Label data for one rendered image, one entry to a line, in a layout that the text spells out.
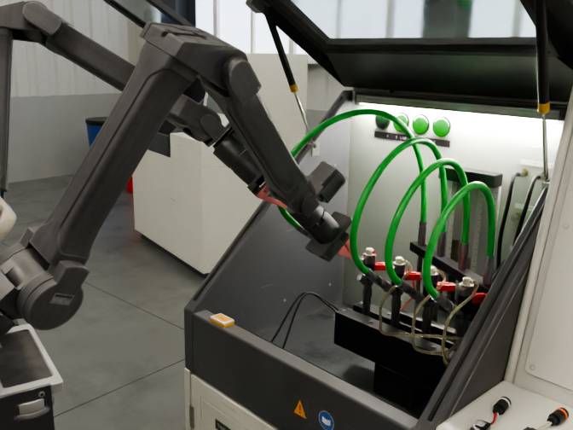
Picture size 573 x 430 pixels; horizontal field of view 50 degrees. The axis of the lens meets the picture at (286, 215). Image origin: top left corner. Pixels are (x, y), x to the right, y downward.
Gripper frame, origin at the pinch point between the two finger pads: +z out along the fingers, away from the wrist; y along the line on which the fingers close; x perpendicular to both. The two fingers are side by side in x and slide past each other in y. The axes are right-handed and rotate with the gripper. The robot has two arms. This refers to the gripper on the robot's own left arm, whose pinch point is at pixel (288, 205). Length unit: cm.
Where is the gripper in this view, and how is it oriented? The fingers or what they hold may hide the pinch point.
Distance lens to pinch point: 131.7
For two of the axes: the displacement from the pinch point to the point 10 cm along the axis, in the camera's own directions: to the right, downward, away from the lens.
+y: -0.3, -0.3, 10.0
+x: -6.7, 7.4, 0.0
